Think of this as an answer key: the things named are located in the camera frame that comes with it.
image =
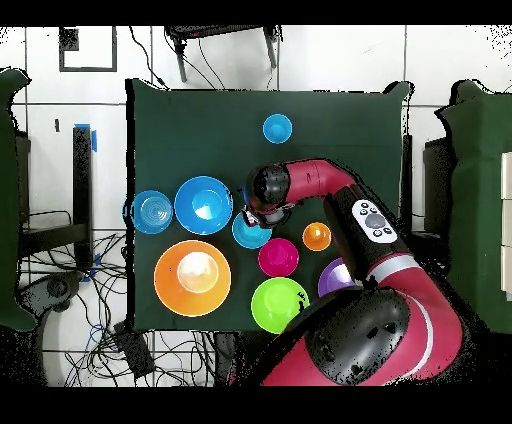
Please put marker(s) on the small ribbed teal bowl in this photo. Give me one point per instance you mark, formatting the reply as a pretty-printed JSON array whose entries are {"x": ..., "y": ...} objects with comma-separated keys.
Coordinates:
[{"x": 248, "y": 238}]

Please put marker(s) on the blue cup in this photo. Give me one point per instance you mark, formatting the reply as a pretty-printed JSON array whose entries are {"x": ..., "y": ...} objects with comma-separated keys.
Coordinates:
[{"x": 277, "y": 128}]

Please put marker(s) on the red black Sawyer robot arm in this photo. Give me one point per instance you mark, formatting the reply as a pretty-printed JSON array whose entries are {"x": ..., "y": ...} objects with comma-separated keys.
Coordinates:
[{"x": 312, "y": 180}]

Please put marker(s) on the white boxes stack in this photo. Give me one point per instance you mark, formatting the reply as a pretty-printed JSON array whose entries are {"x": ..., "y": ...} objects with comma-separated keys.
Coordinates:
[{"x": 507, "y": 224}]

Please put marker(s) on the pink red bowl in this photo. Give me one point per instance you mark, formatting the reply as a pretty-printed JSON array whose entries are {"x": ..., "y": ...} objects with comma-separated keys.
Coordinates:
[{"x": 278, "y": 258}]

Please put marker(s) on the large blue bowl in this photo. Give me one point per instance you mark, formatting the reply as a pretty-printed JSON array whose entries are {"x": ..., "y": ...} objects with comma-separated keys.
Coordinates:
[{"x": 204, "y": 206}]

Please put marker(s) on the orange cup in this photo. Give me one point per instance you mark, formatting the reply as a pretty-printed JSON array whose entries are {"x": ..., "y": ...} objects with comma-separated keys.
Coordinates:
[{"x": 316, "y": 236}]

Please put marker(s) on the green bowl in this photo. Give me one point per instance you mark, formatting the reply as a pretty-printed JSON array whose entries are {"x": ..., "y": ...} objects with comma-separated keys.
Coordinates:
[{"x": 276, "y": 306}]

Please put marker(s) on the shallow blue bowl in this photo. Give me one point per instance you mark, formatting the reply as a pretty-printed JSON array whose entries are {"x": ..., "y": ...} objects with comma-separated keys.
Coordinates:
[{"x": 152, "y": 212}]

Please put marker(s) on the dark green tablecloth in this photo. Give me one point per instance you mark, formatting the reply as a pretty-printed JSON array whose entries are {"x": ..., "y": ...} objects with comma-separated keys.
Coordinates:
[{"x": 200, "y": 132}]

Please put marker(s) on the purple bowl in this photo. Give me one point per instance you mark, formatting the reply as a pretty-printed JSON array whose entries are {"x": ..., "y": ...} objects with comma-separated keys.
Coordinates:
[{"x": 334, "y": 278}]

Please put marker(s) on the large yellow bowl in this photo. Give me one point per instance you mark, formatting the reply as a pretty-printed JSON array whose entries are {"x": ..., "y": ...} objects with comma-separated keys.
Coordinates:
[{"x": 168, "y": 280}]

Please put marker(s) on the black stand bar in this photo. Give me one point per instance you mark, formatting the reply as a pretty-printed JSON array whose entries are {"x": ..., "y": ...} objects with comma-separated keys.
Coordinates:
[{"x": 82, "y": 180}]

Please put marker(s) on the black power box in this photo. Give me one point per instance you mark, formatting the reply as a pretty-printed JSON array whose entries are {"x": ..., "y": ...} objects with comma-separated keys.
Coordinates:
[{"x": 134, "y": 352}]

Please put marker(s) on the black equipment stand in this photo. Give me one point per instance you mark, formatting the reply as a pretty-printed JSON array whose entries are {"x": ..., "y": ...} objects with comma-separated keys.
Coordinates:
[{"x": 438, "y": 188}]

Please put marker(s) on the dark grey chair with knob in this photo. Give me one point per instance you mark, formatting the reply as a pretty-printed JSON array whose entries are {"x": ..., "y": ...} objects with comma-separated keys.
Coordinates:
[{"x": 58, "y": 288}]

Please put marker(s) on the green cloth side table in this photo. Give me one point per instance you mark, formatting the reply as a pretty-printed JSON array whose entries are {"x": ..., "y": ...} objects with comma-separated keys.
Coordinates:
[
  {"x": 480, "y": 200},
  {"x": 8, "y": 200}
]

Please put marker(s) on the black floor frame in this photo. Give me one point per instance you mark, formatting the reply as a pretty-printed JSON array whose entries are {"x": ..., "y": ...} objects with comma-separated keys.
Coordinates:
[{"x": 68, "y": 40}]

